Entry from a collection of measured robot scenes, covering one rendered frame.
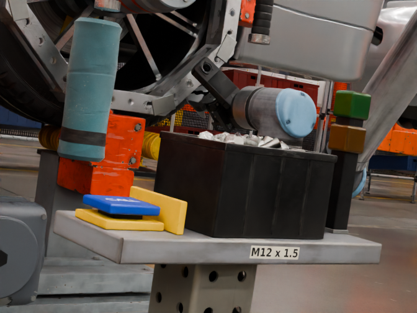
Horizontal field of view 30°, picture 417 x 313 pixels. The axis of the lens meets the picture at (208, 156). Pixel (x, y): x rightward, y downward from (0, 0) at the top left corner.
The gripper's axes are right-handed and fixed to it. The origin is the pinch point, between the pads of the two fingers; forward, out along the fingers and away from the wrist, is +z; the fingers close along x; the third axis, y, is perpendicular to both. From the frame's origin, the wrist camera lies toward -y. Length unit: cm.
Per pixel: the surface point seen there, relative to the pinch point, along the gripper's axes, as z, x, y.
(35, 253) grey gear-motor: -29, -55, -11
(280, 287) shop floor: 63, 23, 114
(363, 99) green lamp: -68, -11, -12
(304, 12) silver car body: 7.7, 45.6, 8.8
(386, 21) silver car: 137, 192, 110
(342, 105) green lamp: -66, -13, -13
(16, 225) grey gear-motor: -29, -54, -17
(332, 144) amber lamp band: -66, -17, -9
